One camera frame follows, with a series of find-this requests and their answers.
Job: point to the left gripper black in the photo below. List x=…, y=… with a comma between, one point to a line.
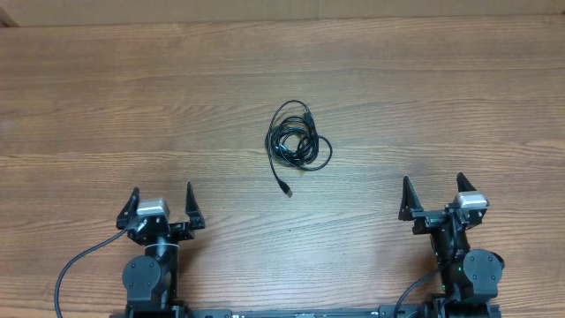
x=184, y=230

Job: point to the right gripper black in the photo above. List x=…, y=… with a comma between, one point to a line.
x=428, y=219

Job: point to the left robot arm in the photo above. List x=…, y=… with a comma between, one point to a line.
x=151, y=280

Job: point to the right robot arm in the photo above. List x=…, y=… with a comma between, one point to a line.
x=469, y=277

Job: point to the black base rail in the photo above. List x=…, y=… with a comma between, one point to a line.
x=383, y=311

